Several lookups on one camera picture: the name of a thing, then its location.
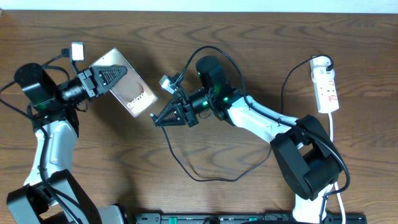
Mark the black USB charging cable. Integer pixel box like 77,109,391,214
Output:
149,55,335,182

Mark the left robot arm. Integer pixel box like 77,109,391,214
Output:
7,63,128,223

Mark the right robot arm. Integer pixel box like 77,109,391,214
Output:
151,55,348,223

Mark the white power strip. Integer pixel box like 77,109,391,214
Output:
310,55,339,114

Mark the black right camera cable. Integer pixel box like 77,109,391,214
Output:
175,45,351,218

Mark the black camera cable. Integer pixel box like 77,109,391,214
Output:
175,45,351,218
0,48,82,224

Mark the black left camera cable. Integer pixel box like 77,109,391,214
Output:
0,48,82,224

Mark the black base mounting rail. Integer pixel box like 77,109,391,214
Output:
133,212,368,224

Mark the white power strip cord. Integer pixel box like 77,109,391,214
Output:
327,112,347,224

